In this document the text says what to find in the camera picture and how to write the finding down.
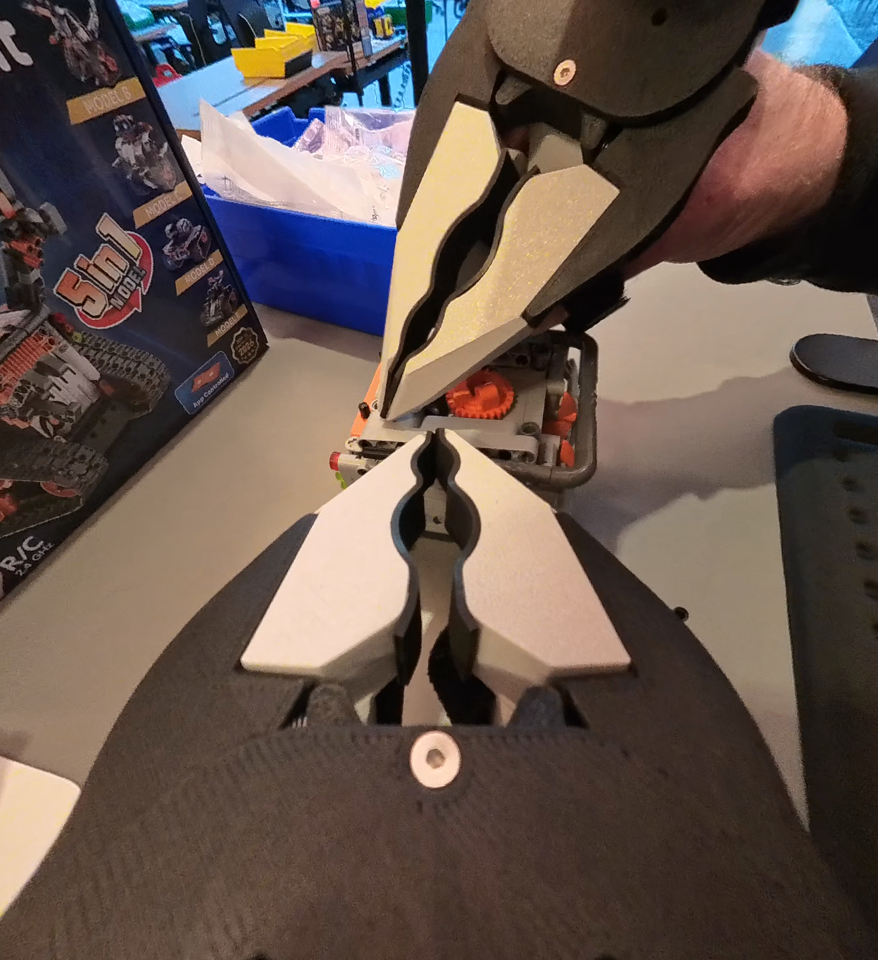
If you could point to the blue plastic bin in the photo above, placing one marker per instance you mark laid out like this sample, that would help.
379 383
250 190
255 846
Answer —
304 263

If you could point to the clear plastic bags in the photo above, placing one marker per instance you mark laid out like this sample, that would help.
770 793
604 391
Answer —
304 165

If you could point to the person's right hand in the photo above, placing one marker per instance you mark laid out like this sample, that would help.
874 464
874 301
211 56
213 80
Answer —
776 150

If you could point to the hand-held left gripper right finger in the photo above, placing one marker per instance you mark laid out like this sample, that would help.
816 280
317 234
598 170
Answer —
551 600

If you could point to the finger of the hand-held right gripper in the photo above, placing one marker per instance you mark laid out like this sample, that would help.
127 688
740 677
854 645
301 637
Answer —
551 240
446 195

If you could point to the yellow plastic bin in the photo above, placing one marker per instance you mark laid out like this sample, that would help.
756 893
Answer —
274 57

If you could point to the robot kit box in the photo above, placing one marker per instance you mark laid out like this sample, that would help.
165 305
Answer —
79 300

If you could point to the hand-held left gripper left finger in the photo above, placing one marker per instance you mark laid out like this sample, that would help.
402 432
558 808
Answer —
312 600

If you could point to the grey toy brick model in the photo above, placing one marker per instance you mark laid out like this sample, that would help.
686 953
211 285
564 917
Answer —
484 398

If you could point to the black stand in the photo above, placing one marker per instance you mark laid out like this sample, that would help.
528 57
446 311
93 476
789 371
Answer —
851 360

